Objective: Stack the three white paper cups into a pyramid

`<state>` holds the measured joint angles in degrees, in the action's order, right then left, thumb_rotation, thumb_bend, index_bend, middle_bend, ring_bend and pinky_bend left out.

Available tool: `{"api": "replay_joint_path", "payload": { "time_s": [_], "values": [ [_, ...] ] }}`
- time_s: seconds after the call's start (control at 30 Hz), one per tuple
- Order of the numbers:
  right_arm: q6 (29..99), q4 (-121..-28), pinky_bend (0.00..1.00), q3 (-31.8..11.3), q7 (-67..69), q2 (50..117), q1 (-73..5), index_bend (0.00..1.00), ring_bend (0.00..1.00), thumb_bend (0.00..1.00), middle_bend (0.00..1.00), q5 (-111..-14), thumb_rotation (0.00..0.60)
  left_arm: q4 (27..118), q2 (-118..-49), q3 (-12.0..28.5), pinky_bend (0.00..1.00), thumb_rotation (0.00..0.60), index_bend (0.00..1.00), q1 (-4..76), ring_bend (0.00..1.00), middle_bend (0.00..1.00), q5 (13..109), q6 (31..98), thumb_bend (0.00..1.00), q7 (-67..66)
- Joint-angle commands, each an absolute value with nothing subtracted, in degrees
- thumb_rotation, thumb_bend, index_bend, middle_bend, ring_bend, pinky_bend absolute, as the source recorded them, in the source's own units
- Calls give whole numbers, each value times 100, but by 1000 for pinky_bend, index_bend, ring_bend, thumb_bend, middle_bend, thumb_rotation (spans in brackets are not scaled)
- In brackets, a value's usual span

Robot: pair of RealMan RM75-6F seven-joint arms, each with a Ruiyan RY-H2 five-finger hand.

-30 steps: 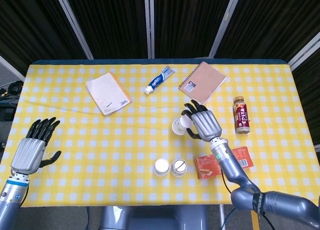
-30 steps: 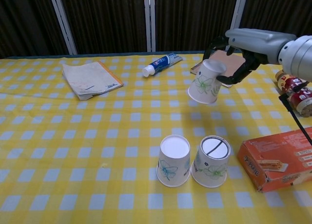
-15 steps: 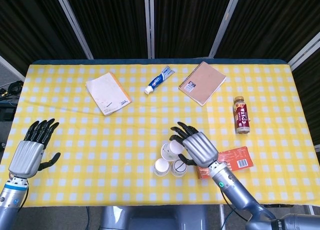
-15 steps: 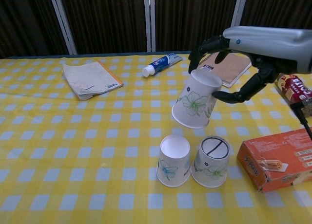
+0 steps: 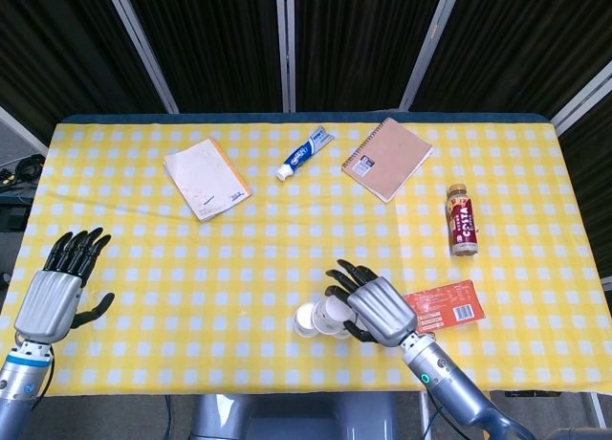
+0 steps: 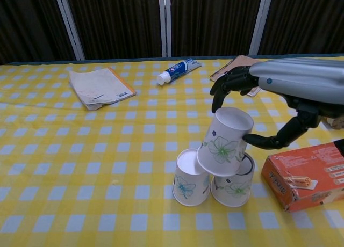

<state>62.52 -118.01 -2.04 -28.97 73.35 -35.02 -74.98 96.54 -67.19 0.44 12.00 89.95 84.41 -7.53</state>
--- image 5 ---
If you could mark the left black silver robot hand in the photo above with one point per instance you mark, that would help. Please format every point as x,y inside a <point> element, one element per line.
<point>50,303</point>

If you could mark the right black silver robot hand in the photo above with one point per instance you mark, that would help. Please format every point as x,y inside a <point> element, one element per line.
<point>382,311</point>

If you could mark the white floral paper cup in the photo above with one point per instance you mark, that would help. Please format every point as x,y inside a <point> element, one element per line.
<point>305,321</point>
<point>331,315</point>

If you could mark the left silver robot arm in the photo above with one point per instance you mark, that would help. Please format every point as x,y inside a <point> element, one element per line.
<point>19,382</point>

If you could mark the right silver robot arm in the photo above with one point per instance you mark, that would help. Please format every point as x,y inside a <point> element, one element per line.
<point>449,387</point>

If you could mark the yellow white checkered tablecloth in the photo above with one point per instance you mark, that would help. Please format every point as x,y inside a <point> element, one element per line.
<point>239,248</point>

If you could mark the orange snack box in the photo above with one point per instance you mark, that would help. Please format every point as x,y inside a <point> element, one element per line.
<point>449,306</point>

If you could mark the red Costa coffee bottle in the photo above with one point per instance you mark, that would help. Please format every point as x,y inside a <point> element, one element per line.
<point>463,222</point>

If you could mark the grey robot torso base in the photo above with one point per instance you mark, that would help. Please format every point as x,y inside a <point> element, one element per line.
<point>291,418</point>

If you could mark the brown spiral notebook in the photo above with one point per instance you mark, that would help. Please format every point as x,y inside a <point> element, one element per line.
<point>389,158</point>

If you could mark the blue white toothpaste tube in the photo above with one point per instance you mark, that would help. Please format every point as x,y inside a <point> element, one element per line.
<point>303,153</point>

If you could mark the worn white booklet orange spine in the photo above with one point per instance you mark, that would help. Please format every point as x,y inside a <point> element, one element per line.
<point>205,177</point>

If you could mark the white partition frame post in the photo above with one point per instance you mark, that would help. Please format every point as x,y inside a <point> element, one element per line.
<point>285,43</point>
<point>428,48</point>
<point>143,48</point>
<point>21,131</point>
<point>581,98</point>

